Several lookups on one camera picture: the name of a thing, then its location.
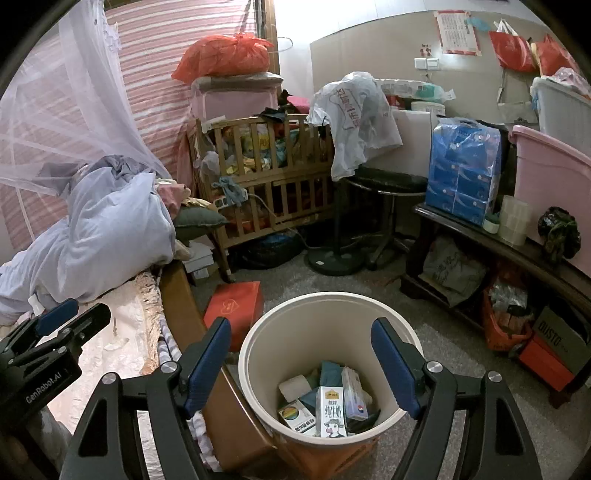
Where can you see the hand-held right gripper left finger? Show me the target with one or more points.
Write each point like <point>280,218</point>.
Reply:
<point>210,364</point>

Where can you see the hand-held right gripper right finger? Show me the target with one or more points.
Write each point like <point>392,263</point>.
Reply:
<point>395,364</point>

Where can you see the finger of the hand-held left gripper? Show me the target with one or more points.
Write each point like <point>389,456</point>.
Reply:
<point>57,316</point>
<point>87,325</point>

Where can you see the plastic bottle with white label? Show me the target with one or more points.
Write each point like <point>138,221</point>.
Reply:
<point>355,392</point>

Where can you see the white green milk carton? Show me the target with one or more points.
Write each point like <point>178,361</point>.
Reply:
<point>331,413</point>

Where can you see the cream trash bin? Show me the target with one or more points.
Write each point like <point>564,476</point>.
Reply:
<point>323,323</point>

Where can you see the white paper roll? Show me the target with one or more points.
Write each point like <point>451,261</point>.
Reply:
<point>293,387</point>

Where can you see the yellow green small box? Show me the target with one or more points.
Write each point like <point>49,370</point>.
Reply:
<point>295,417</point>

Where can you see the pink quilted blanket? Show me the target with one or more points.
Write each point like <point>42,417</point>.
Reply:
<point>120,332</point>

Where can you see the red gift box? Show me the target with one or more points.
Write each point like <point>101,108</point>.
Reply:
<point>233,309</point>

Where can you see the blue-grey duvet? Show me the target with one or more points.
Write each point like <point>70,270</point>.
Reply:
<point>92,230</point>

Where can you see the white shoebox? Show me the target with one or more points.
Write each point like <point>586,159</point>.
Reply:
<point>198,261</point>

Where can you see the grey bag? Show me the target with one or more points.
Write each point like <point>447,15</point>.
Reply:
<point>455,272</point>

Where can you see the black fan base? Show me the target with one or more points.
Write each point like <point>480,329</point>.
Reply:
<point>334,265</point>

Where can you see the brown wooden stool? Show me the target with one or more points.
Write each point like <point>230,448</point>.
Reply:
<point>323,461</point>

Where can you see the black bag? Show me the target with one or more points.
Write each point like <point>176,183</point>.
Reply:
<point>272,251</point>

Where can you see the dark green pillow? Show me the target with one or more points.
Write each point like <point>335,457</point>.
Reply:
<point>201,217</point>

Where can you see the orange shoebox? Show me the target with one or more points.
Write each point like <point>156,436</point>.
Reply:
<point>545,367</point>

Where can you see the dark wooden bench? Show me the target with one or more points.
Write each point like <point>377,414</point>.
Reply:
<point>466,230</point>

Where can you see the white power strip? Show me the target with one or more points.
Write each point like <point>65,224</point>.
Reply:
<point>221,201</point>

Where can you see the olive cardboard box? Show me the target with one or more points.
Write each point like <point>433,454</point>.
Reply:
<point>561,339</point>

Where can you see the small green white jar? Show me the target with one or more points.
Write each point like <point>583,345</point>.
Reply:
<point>491,225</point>

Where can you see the black stool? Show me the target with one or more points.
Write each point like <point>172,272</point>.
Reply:
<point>388,180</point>

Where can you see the stack of clear cups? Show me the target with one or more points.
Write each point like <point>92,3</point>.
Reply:
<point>515,221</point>

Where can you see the translucent mosquito net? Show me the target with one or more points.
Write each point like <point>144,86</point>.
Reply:
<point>55,129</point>

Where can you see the wooden crib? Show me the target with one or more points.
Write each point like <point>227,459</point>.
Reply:
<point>277,184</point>

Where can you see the blue tissue pack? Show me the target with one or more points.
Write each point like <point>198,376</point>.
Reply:
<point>464,170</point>

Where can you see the camouflage cloth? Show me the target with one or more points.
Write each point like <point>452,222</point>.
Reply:
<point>558,235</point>

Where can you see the white box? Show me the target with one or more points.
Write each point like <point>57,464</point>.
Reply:
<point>415,143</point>

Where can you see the pink plastic tub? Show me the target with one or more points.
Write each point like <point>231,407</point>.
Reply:
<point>549,184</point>

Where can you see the pink striped curtain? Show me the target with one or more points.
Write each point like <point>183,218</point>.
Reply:
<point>157,92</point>

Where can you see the white hanging cloth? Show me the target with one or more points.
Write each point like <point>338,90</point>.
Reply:
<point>355,120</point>

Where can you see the pink box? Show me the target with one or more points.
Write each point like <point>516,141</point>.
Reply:
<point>231,104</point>

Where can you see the beige tote bag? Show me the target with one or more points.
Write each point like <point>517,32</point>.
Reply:
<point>517,104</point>

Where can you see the orange plastic bag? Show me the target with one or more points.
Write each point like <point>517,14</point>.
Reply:
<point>221,57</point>

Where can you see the clear storage box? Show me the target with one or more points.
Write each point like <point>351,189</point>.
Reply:
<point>558,108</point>

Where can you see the red bag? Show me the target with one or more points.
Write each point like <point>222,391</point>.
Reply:
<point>510,48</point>
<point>556,57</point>

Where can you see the white wall switch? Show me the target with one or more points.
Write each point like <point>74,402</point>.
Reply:
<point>427,63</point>

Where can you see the red bordered wall poster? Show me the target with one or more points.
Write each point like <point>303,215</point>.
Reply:
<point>457,32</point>

